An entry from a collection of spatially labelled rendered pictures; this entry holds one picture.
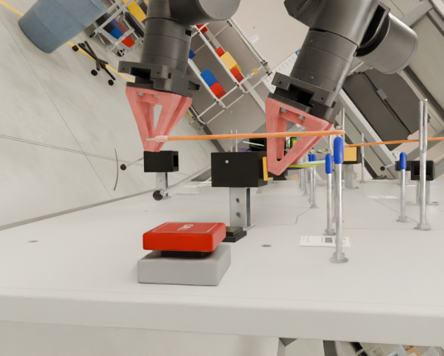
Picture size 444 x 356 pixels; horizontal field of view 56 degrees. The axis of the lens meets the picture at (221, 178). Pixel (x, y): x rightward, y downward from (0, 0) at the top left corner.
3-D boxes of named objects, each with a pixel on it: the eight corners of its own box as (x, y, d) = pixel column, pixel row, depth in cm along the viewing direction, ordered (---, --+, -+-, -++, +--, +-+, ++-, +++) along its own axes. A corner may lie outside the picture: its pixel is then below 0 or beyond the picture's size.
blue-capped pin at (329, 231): (322, 232, 46) (322, 153, 45) (337, 233, 45) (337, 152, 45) (321, 235, 44) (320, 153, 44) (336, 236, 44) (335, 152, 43)
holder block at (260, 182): (223, 184, 52) (222, 152, 52) (267, 184, 50) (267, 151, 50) (211, 187, 48) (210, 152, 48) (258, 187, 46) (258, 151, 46)
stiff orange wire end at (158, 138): (149, 142, 39) (149, 136, 39) (344, 136, 34) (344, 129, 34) (142, 142, 37) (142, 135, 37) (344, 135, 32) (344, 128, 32)
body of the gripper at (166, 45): (200, 95, 56) (209, 38, 55) (164, 82, 46) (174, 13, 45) (157, 89, 58) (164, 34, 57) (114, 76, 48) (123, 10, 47)
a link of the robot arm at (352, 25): (320, -28, 44) (360, -30, 40) (360, 1, 48) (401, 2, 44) (294, 36, 46) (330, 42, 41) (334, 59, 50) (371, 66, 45)
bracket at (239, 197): (236, 224, 52) (236, 184, 52) (255, 225, 51) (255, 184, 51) (224, 231, 48) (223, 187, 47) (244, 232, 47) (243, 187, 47)
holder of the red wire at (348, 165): (363, 185, 111) (363, 144, 110) (358, 189, 99) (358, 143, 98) (343, 185, 113) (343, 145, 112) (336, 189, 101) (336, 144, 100)
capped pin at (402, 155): (407, 222, 51) (407, 151, 51) (394, 221, 52) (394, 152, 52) (410, 220, 52) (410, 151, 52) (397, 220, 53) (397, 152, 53)
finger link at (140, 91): (190, 155, 56) (200, 85, 55) (164, 155, 49) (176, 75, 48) (145, 147, 58) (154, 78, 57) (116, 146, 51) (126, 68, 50)
